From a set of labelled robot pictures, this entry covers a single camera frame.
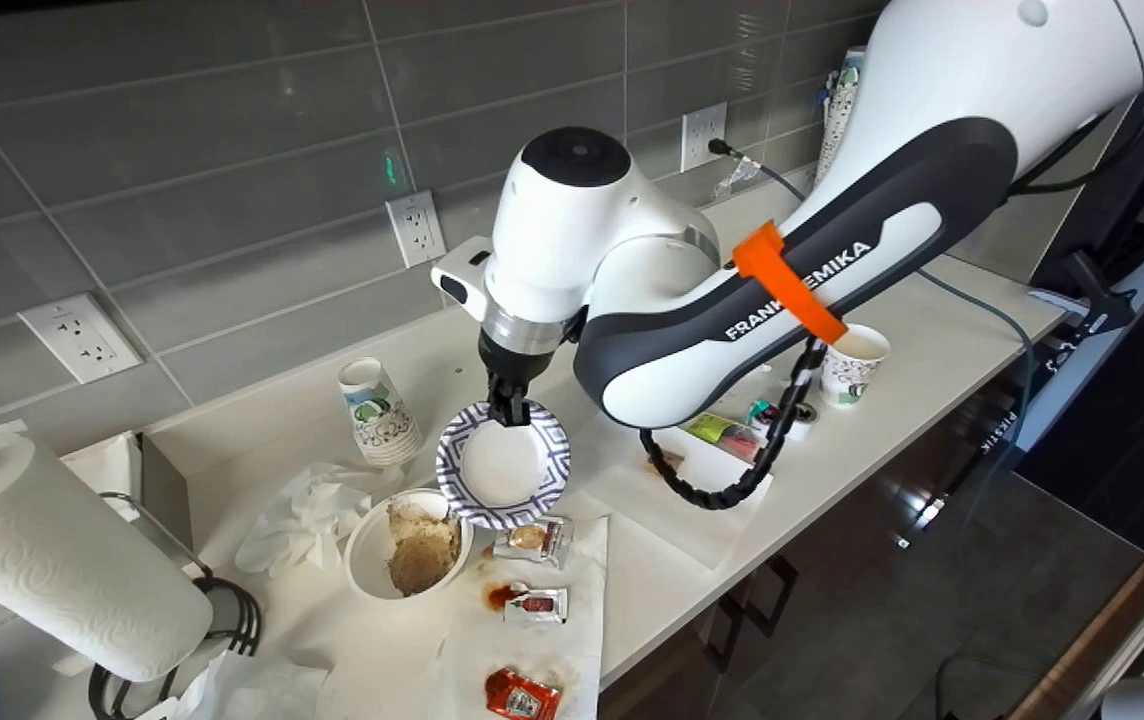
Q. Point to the white round bowl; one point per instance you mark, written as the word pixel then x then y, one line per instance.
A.
pixel 375 544

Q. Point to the dark wood base cabinet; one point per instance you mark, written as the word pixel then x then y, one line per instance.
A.
pixel 785 624

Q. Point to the blue grey robot stand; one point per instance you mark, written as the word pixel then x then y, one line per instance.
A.
pixel 1093 373

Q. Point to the clear packet red sauce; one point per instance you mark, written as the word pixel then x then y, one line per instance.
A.
pixel 526 600

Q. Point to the white double wall outlet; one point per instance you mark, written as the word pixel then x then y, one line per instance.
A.
pixel 701 135

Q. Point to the black paper towel holder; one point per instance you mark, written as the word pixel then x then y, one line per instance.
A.
pixel 233 622

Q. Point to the white paper towel roll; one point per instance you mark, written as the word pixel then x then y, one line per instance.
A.
pixel 55 563

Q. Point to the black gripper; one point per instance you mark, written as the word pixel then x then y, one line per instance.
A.
pixel 518 360

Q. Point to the pink flat packet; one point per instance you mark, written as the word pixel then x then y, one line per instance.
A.
pixel 741 445

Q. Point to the blue patterned paper plate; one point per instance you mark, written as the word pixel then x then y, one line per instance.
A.
pixel 507 466

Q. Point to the wooden frame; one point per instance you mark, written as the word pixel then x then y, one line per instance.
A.
pixel 1104 624

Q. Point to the green flat packet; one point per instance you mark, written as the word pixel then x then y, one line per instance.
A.
pixel 708 428

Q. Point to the clear packet brown sauce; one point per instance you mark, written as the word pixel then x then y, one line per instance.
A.
pixel 533 544

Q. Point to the floral paper cup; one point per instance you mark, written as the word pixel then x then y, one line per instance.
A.
pixel 379 413
pixel 857 380

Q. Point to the beige crumbly food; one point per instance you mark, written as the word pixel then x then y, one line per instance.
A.
pixel 422 552

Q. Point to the packaged snacks on board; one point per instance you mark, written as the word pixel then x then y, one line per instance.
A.
pixel 586 641

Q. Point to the crumpled clear plastic wrap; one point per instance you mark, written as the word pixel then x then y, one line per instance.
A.
pixel 304 520

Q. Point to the small pod green lid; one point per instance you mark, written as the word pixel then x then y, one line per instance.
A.
pixel 757 408

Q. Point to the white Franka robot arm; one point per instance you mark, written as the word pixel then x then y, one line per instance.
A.
pixel 573 240

